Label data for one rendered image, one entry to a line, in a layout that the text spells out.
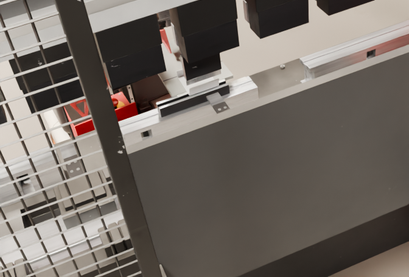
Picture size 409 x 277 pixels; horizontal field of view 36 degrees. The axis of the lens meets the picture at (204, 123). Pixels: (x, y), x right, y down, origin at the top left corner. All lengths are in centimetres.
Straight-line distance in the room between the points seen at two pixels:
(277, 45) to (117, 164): 294
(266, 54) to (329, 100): 240
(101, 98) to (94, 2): 56
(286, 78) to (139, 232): 119
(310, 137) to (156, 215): 32
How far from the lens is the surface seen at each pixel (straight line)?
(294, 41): 363
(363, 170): 135
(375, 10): 390
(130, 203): 76
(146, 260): 84
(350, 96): 119
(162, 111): 167
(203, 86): 168
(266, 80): 191
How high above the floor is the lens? 203
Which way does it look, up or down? 40 degrees down
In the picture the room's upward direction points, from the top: 10 degrees counter-clockwise
